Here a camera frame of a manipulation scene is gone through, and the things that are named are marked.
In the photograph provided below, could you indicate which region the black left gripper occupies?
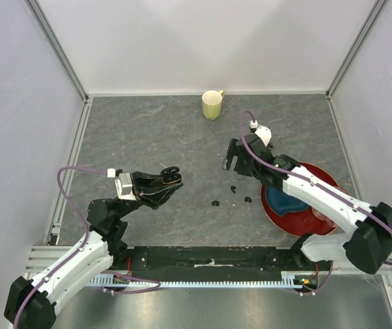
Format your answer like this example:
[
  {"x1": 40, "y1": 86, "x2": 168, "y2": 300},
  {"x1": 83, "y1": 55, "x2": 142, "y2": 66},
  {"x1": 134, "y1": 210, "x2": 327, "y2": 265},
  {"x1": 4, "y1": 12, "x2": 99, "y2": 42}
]
[{"x1": 116, "y1": 169, "x2": 184, "y2": 220}]

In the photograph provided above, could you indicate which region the black case with gold line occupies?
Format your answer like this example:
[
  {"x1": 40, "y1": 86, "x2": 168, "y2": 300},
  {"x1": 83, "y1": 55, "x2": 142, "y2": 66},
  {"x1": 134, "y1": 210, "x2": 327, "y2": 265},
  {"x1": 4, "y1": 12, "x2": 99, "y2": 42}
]
[{"x1": 160, "y1": 166, "x2": 182, "y2": 185}]

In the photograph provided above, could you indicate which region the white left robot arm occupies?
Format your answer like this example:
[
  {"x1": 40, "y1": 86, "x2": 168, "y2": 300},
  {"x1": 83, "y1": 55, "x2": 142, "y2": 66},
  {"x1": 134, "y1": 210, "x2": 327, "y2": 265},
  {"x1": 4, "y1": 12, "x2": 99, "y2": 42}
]
[{"x1": 4, "y1": 166, "x2": 183, "y2": 328}]

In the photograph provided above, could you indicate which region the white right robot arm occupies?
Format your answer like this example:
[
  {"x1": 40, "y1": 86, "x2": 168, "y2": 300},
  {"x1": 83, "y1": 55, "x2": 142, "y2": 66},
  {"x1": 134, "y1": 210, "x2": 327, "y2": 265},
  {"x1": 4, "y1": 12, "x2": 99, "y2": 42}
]
[{"x1": 223, "y1": 133, "x2": 392, "y2": 274}]

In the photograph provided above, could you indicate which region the pale green mug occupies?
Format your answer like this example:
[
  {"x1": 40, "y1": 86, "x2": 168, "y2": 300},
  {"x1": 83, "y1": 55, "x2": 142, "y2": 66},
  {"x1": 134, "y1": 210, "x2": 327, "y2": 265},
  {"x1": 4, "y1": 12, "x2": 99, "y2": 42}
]
[{"x1": 201, "y1": 90, "x2": 225, "y2": 120}]

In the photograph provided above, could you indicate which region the blue leaf-shaped dish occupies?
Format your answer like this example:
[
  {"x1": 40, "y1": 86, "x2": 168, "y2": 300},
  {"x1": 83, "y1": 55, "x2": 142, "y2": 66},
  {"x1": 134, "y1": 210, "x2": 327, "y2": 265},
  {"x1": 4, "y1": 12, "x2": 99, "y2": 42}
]
[{"x1": 265, "y1": 187, "x2": 310, "y2": 217}]

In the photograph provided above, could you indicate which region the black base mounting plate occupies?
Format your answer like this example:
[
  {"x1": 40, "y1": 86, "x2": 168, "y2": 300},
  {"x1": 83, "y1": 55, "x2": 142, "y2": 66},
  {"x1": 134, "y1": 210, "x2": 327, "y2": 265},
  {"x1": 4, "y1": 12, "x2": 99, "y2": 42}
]
[{"x1": 111, "y1": 246, "x2": 330, "y2": 282}]

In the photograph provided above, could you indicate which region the red round plate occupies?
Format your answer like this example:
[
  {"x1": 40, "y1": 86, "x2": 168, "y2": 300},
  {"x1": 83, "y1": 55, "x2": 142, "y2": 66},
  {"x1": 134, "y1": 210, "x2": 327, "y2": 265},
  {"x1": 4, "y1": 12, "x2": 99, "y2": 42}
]
[{"x1": 260, "y1": 161, "x2": 346, "y2": 238}]

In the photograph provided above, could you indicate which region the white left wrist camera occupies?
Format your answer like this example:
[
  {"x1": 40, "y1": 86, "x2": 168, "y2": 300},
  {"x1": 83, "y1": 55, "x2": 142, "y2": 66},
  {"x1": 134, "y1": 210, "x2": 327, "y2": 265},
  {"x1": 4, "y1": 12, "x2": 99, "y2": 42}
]
[{"x1": 107, "y1": 168, "x2": 136, "y2": 201}]

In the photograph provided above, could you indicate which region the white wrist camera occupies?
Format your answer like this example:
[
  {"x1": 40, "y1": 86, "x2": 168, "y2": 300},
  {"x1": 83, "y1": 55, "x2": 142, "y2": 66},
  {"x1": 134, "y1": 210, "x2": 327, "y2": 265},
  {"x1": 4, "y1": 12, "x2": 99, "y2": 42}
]
[
  {"x1": 249, "y1": 120, "x2": 272, "y2": 147},
  {"x1": 107, "y1": 168, "x2": 136, "y2": 201}
]

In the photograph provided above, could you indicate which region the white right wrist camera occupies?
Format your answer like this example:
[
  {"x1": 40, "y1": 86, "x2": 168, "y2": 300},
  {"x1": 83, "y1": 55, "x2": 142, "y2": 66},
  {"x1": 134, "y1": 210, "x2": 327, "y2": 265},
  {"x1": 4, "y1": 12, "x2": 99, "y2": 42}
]
[{"x1": 249, "y1": 120, "x2": 272, "y2": 147}]

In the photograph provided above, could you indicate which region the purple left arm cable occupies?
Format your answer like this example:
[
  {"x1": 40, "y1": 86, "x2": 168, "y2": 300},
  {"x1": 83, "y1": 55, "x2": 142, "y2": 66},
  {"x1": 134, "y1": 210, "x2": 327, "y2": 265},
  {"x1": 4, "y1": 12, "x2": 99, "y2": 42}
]
[{"x1": 12, "y1": 166, "x2": 162, "y2": 328}]

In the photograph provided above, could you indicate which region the white slotted cable duct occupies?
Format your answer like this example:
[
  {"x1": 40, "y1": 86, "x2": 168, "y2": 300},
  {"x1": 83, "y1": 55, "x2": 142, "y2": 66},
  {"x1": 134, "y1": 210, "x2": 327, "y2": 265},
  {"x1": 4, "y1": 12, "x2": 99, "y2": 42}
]
[{"x1": 86, "y1": 269, "x2": 320, "y2": 288}]

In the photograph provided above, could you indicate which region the aluminium frame post right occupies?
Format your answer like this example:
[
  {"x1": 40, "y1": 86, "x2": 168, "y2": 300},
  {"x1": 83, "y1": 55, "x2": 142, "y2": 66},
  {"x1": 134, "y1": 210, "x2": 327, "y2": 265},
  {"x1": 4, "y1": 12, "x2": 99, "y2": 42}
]
[{"x1": 326, "y1": 0, "x2": 388, "y2": 100}]

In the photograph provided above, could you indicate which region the aluminium frame post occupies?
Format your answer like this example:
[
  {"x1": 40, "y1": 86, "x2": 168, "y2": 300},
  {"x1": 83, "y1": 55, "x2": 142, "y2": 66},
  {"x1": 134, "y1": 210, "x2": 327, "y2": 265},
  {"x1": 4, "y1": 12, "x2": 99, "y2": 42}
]
[
  {"x1": 326, "y1": 0, "x2": 388, "y2": 100},
  {"x1": 25, "y1": 0, "x2": 88, "y2": 103}
]

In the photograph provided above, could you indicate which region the aluminium frame post left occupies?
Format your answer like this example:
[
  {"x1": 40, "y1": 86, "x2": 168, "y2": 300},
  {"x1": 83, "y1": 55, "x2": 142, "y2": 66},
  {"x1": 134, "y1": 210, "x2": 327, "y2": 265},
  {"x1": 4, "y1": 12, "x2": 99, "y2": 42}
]
[{"x1": 25, "y1": 0, "x2": 88, "y2": 103}]

